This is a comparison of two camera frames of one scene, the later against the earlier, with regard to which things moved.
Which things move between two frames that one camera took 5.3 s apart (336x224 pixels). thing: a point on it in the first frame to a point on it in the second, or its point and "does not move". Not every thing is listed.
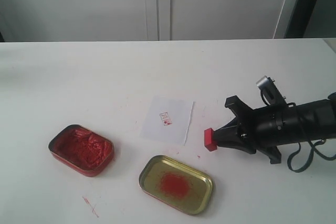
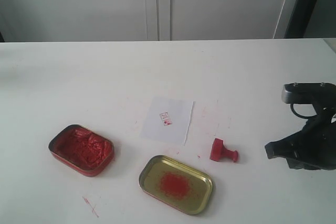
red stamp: (209, 142) to (219, 151)
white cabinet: (37, 7) does not move
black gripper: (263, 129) to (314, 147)
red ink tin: (82, 149) does not move
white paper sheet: (167, 120) does not move
